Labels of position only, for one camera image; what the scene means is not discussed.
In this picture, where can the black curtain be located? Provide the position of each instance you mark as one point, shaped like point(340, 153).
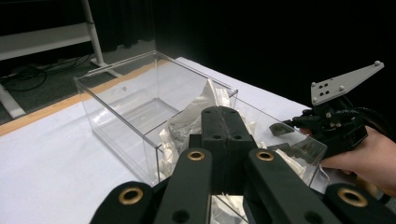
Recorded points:
point(249, 34)

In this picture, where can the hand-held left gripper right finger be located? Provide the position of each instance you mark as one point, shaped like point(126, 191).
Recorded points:
point(239, 137)

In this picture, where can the clear plastic box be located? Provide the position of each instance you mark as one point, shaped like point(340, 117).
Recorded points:
point(124, 102)

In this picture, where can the silver wrapper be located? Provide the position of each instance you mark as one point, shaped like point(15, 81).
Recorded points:
point(190, 119)

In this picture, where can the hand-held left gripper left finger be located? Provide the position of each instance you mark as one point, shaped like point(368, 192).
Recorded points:
point(214, 146)

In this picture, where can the white metal desk frame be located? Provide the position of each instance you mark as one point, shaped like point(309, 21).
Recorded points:
point(46, 37)

